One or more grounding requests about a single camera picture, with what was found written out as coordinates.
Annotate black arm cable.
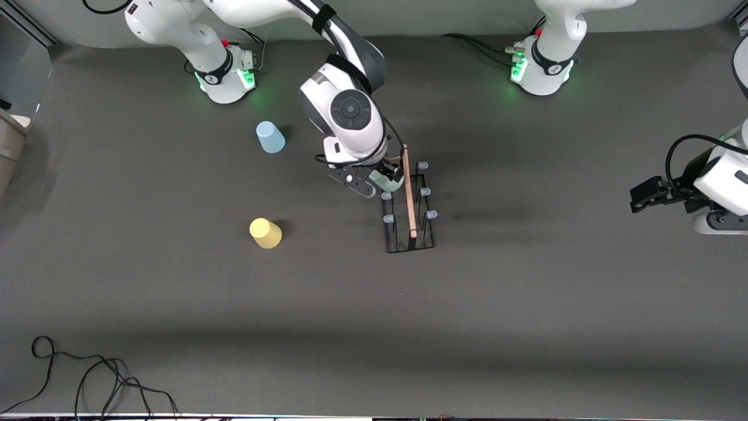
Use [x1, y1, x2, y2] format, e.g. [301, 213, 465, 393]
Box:
[82, 0, 407, 170]
[666, 134, 748, 196]

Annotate black wire cup holder wooden handle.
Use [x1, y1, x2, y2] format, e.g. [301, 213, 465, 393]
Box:
[377, 143, 438, 254]

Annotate black left base cables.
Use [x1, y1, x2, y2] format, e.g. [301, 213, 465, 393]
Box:
[441, 33, 522, 66]

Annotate black right base cables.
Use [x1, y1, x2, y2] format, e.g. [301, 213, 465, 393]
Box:
[219, 26, 266, 74]

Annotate loose thin black cable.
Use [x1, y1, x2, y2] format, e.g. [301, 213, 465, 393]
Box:
[0, 335, 179, 421]

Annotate black base cables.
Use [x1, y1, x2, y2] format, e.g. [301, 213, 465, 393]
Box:
[441, 33, 522, 66]
[219, 26, 266, 74]

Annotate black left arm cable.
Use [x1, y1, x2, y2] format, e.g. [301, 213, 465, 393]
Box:
[666, 134, 748, 196]

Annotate light blue plastic cup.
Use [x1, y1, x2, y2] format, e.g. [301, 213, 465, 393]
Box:
[256, 121, 286, 154]

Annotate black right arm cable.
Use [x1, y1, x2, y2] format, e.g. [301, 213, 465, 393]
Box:
[82, 0, 407, 170]

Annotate yellow plastic cup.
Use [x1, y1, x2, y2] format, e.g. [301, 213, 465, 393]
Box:
[250, 218, 282, 250]

